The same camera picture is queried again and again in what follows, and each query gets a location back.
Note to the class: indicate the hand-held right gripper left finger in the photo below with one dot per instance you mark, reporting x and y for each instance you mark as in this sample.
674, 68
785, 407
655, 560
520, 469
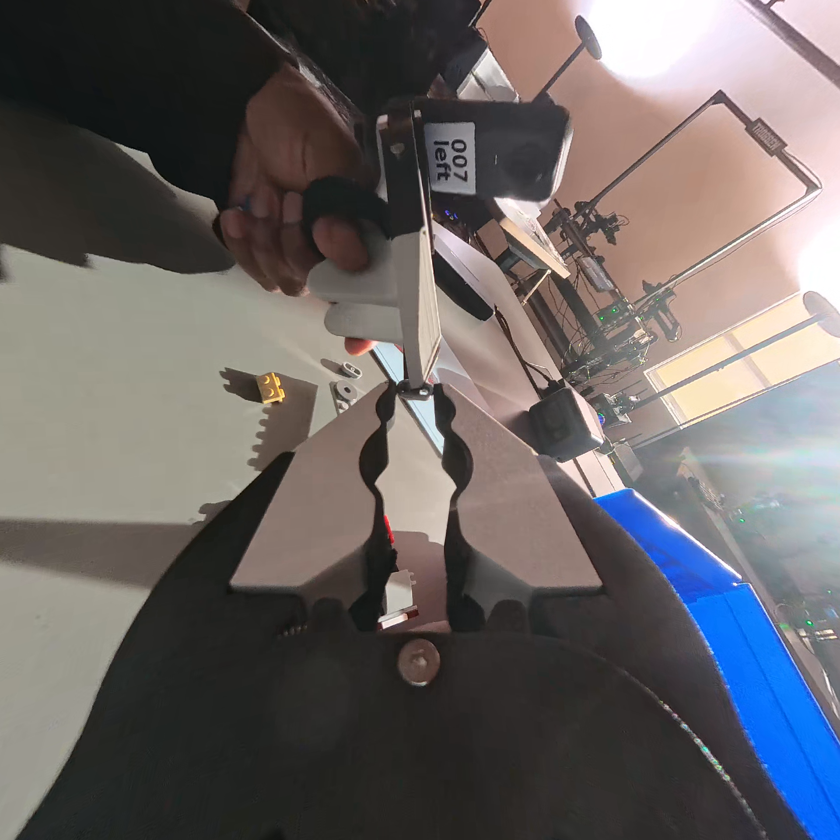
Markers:
308, 518

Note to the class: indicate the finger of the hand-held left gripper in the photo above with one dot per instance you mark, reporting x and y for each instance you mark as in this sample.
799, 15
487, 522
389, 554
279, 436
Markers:
415, 308
434, 315

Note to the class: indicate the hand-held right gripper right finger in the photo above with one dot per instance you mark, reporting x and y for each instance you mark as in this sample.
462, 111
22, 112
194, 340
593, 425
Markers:
525, 525

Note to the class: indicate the long toy brick assembly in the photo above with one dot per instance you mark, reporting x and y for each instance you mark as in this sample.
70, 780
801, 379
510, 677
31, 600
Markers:
344, 392

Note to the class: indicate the blue plastic bin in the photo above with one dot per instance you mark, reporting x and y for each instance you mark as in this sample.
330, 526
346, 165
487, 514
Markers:
722, 623

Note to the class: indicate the person's left hand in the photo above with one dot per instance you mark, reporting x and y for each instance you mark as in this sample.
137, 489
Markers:
289, 151

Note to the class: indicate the wooden board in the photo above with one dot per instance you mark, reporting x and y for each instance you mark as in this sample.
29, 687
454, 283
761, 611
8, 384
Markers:
531, 243

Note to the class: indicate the black box device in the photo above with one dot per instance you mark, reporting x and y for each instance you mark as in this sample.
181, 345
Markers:
564, 423

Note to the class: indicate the toy brick instruction booklet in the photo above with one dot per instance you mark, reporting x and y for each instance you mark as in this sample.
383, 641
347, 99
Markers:
420, 426

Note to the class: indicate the black light stand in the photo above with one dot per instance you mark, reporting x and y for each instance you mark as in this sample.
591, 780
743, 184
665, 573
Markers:
589, 36

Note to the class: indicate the tan toy brick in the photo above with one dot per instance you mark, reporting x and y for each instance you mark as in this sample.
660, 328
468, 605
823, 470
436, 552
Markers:
270, 387

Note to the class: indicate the bright window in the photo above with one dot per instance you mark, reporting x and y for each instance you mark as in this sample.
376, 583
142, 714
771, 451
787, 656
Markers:
722, 367

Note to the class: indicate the camera rig on stand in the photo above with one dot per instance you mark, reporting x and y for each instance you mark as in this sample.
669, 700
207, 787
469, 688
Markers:
610, 315

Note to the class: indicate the black metal frame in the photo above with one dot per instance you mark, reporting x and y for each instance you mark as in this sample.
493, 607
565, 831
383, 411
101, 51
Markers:
774, 141

